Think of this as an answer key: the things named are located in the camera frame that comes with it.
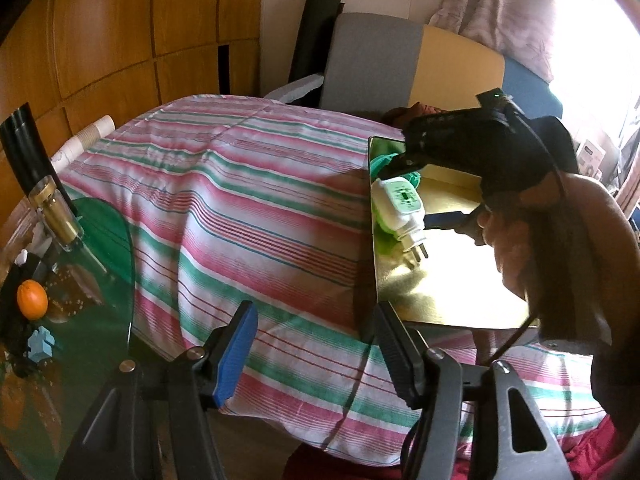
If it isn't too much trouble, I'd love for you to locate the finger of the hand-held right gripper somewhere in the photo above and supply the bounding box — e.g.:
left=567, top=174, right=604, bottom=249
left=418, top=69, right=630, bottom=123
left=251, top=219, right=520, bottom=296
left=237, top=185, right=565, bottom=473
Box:
left=382, top=152, right=426, bottom=181
left=425, top=210, right=483, bottom=235

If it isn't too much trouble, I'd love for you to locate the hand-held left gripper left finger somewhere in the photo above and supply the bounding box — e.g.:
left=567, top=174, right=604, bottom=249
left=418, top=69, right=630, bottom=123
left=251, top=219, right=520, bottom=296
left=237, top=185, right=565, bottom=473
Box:
left=56, top=300, right=260, bottom=480

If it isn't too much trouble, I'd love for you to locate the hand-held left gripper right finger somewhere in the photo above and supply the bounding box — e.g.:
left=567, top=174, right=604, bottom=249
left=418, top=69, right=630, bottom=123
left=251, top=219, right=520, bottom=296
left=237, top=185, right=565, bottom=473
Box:
left=372, top=300, right=576, bottom=480

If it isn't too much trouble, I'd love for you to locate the white green plug-in device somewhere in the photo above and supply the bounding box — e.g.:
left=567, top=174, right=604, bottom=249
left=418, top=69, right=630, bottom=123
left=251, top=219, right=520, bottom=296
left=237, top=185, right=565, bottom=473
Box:
left=372, top=175, right=431, bottom=267

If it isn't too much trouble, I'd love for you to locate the maroon box with gold interior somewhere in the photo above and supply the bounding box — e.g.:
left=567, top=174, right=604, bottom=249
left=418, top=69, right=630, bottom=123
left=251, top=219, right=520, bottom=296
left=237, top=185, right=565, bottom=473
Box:
left=367, top=135, right=541, bottom=331

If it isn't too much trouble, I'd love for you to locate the person's right forearm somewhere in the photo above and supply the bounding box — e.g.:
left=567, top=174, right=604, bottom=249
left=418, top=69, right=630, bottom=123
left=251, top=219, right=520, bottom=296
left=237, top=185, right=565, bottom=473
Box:
left=560, top=172, right=640, bottom=441

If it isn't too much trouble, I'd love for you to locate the person's right hand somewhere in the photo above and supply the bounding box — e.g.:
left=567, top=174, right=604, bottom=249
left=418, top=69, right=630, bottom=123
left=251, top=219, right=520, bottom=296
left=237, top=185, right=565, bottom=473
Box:
left=475, top=202, right=538, bottom=306

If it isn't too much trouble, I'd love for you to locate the green plastic toy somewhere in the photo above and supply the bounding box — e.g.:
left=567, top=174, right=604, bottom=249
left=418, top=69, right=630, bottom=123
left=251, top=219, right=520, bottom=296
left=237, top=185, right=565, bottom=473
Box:
left=372, top=154, right=425, bottom=186

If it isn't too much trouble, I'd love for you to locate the brown pillow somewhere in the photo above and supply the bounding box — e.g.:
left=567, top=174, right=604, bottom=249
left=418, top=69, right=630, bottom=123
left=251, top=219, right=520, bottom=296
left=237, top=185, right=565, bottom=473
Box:
left=382, top=102, right=451, bottom=128

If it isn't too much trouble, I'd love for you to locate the yellow board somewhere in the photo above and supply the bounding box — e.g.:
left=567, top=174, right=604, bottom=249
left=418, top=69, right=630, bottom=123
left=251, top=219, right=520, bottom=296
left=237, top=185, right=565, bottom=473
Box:
left=410, top=25, right=505, bottom=111

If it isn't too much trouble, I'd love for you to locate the blue headboard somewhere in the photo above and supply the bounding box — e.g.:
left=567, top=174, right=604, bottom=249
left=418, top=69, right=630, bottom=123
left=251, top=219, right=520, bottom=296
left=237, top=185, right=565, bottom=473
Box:
left=500, top=55, right=563, bottom=121

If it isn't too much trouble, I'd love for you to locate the white box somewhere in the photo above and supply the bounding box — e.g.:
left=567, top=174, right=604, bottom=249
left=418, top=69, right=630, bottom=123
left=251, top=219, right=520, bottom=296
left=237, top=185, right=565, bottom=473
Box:
left=575, top=140, right=606, bottom=178

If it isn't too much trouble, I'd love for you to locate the pink patterned curtain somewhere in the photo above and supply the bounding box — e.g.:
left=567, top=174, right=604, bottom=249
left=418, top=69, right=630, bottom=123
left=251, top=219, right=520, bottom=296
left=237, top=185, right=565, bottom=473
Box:
left=430, top=0, right=566, bottom=81

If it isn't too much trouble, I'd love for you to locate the striped blanket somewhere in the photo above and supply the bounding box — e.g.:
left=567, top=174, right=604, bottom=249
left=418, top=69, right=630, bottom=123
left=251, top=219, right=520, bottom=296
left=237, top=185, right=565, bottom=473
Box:
left=50, top=94, right=608, bottom=461

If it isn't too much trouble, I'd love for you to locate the black rolled mat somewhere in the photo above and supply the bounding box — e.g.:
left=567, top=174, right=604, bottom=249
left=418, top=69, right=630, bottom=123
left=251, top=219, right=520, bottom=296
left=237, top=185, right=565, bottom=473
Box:
left=290, top=0, right=346, bottom=86

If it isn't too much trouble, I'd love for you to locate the green glass table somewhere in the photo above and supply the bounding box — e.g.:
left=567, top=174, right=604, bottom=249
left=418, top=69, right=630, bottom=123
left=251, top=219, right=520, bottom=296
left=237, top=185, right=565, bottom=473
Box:
left=0, top=197, right=133, bottom=466

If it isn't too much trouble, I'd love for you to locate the light blue toy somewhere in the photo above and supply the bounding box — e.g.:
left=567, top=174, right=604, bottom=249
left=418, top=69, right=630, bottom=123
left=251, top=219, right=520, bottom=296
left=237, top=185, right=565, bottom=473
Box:
left=27, top=326, right=57, bottom=362

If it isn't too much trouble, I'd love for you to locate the orange fruit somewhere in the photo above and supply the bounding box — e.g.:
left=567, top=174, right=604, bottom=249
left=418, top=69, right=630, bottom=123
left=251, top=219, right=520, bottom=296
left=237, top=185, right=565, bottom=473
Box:
left=16, top=280, right=49, bottom=320

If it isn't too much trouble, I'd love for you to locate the red clothing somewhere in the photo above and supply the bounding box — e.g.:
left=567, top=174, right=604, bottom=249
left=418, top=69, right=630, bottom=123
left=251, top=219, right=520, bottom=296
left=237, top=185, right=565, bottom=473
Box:
left=285, top=412, right=636, bottom=480

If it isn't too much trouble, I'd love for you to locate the gold glass bottle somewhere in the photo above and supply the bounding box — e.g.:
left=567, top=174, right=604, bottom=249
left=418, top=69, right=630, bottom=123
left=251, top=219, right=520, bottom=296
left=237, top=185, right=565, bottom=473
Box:
left=27, top=176, right=86, bottom=252

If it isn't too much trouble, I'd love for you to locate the black tube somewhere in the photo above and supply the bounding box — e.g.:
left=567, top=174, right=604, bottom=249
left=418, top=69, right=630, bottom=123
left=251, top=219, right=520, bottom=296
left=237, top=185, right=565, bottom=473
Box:
left=0, top=104, right=61, bottom=196

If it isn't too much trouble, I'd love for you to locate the wooden wardrobe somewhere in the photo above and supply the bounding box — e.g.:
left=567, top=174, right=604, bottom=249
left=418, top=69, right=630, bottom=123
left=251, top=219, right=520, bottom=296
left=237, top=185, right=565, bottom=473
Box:
left=0, top=0, right=263, bottom=201

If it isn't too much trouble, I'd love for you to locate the white corrugated hose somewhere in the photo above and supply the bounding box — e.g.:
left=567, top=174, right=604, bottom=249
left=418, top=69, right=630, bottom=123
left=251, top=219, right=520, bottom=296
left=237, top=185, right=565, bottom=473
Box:
left=50, top=115, right=117, bottom=171

